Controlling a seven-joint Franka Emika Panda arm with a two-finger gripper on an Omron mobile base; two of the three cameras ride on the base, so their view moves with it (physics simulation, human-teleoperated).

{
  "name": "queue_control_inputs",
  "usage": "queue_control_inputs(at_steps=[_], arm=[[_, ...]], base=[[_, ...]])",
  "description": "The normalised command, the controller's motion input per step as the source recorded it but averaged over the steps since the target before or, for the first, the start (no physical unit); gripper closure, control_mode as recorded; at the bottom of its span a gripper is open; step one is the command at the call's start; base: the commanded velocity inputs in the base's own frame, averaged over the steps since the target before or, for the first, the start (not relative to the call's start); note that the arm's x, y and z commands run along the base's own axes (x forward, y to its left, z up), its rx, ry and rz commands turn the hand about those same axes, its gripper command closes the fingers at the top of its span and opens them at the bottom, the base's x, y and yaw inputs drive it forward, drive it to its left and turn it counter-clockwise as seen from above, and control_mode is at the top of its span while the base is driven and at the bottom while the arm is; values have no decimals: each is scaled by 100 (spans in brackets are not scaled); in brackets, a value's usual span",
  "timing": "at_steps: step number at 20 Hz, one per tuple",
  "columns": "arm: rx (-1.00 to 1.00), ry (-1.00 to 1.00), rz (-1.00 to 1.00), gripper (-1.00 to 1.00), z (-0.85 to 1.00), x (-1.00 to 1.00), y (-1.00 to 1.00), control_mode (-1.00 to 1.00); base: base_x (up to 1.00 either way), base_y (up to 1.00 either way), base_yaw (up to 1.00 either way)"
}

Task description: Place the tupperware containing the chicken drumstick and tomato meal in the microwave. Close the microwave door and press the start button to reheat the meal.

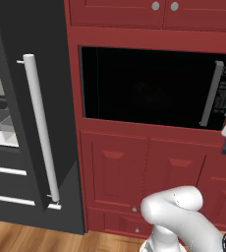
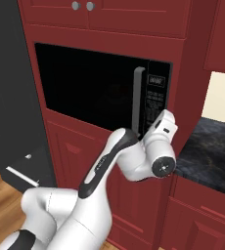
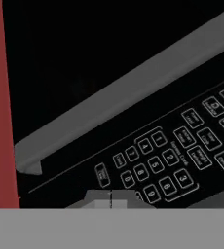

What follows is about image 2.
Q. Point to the red upper cupboard door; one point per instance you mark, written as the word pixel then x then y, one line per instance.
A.
pixel 137 16
pixel 52 13

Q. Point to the red drawer front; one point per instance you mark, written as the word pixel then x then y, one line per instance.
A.
pixel 209 198

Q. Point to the grey round cupboard knob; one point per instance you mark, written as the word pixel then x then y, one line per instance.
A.
pixel 90 6
pixel 76 5

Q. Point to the black microwave oven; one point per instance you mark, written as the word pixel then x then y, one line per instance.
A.
pixel 95 88

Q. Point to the red wall cupboard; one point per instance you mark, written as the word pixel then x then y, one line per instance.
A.
pixel 223 32

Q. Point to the red base cupboard door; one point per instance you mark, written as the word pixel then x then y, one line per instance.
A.
pixel 199 231

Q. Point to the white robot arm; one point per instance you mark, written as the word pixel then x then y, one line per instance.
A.
pixel 85 221

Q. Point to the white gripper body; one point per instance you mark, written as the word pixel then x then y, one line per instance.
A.
pixel 168 116

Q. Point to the black microwave door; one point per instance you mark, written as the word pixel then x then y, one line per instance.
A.
pixel 85 84

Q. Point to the black fridge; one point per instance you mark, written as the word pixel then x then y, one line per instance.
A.
pixel 13 97

